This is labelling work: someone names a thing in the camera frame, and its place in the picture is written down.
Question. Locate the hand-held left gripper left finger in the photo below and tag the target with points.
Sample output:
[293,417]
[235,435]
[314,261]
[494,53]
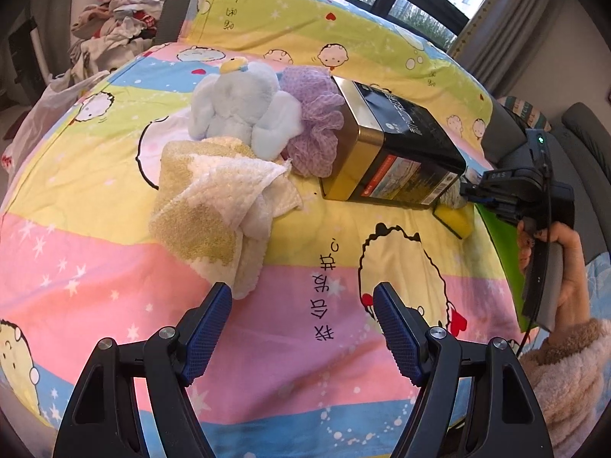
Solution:
[210,329]

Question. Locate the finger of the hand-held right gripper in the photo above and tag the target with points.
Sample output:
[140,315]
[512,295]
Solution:
[477,192]

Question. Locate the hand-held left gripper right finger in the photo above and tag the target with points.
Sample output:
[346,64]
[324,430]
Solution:
[396,334]

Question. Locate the yellow sponge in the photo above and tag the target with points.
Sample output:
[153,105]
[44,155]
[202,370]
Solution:
[456,222]

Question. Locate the clear bin with green rim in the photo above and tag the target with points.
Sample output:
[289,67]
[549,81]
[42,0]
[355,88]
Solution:
[496,248]

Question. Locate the yellow and white towel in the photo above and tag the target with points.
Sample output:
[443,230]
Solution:
[215,191]

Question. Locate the purple mesh bath pouf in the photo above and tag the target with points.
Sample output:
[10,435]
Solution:
[315,119]

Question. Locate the person's right forearm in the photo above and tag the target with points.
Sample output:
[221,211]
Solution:
[573,381]

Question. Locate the person's right hand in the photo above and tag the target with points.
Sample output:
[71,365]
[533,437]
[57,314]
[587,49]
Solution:
[572,272]

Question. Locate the cartoon printed blanket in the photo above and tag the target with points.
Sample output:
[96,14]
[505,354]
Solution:
[286,343]

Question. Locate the striped cushion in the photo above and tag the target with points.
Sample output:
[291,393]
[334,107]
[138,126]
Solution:
[525,112]

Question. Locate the grey sofa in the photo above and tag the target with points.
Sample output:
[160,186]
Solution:
[587,129]

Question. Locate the black and gold tin box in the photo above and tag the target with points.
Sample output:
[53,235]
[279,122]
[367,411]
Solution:
[401,143]

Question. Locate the blue floral cloth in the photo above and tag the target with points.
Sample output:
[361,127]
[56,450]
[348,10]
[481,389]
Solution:
[599,286]

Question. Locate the beige curtain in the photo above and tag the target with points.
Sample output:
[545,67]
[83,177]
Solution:
[506,33]

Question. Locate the light blue plush elephant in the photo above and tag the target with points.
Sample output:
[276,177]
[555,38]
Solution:
[229,100]

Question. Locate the white plastic bag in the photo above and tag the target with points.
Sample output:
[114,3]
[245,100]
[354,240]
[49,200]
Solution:
[43,114]

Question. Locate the pile of clothes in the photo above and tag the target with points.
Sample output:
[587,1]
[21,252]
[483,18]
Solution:
[119,33]

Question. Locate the grey upholstered backrest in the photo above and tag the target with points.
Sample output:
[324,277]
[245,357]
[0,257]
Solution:
[172,14]

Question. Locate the dark furniture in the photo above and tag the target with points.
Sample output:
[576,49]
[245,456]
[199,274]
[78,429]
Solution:
[24,67]

